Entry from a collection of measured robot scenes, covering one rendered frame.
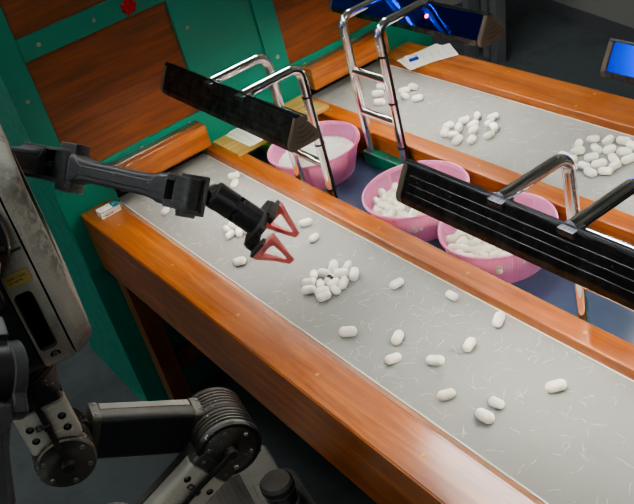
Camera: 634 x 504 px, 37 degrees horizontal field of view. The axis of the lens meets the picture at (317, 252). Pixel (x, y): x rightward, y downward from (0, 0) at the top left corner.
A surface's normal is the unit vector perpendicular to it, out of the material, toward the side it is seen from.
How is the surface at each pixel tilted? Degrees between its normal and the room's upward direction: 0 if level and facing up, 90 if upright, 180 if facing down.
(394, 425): 0
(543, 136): 0
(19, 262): 90
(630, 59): 58
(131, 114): 90
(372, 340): 0
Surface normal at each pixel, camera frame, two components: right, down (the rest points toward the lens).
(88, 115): 0.57, 0.33
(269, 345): -0.23, -0.81
